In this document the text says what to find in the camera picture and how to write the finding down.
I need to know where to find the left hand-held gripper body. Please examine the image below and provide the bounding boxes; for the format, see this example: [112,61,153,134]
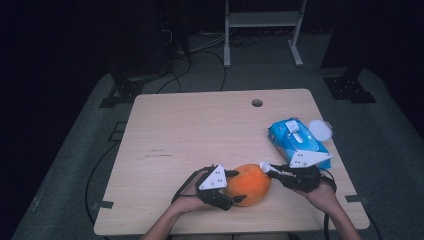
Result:
[194,163,235,212]

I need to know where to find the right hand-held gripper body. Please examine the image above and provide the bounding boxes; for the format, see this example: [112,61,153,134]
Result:
[274,150,338,194]

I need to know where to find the white wet wipe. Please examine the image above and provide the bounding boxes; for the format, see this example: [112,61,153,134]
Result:
[258,160,280,175]

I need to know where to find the orange round fruit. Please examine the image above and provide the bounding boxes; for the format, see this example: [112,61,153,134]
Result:
[223,163,273,208]

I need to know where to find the blue wet wipe pack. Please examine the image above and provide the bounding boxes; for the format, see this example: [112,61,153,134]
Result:
[267,117,334,171]

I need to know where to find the person's left hand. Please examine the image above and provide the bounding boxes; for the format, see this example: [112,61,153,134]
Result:
[170,172,217,215]

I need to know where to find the person's right hand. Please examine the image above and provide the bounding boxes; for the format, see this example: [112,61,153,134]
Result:
[294,181,342,215]

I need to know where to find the black tape strip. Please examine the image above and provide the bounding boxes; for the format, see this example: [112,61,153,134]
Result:
[344,194,370,205]
[91,200,115,211]

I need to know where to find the black stand base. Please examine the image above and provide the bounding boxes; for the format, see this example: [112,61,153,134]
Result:
[323,64,378,104]
[99,73,145,109]

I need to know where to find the black floor tape outline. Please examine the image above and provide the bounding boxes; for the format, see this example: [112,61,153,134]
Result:
[108,121,128,143]

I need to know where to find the white metal stand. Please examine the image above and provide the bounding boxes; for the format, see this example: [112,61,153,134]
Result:
[223,0,309,69]

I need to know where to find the left hand-held gripper black cable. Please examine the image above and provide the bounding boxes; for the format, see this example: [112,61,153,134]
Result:
[170,165,214,204]

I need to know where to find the hand-held gripper black cable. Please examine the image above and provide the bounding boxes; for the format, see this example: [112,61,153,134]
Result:
[319,168,338,240]
[170,165,214,204]

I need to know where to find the right hand-held gripper black cable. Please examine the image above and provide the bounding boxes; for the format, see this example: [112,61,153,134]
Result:
[319,168,338,240]

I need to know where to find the long black floor cable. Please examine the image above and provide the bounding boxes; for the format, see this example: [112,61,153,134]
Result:
[84,141,121,228]

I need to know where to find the tangle of dark cables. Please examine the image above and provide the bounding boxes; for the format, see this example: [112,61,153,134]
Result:
[229,32,265,48]

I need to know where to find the white floor cables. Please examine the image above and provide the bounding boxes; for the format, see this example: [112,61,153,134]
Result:
[191,32,228,54]

